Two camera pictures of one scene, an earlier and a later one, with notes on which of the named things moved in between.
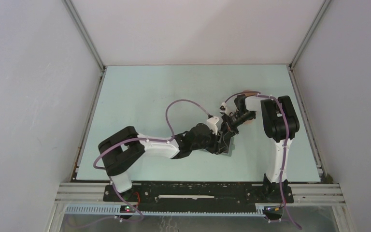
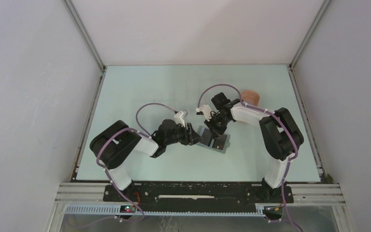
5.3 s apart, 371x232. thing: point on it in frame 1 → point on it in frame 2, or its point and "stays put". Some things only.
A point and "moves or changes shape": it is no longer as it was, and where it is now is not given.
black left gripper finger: (227, 138) → (194, 137)
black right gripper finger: (235, 129) → (223, 127)
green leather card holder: (231, 147) moves or changes shape
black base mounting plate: (200, 195) stays put
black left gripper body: (209, 144) → (179, 135)
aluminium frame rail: (88, 198) stays put
